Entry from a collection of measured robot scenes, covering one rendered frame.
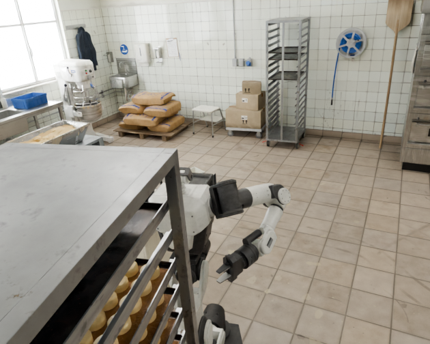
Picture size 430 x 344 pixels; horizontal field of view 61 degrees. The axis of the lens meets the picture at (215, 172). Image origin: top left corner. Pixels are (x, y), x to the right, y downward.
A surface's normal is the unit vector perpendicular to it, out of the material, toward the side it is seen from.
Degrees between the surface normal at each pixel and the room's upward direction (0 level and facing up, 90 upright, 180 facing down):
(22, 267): 0
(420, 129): 91
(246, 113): 85
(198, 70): 90
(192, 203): 45
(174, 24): 90
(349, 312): 0
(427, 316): 0
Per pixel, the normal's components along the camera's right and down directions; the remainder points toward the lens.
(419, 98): -0.44, 0.40
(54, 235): -0.06, -0.90
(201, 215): 0.50, 0.26
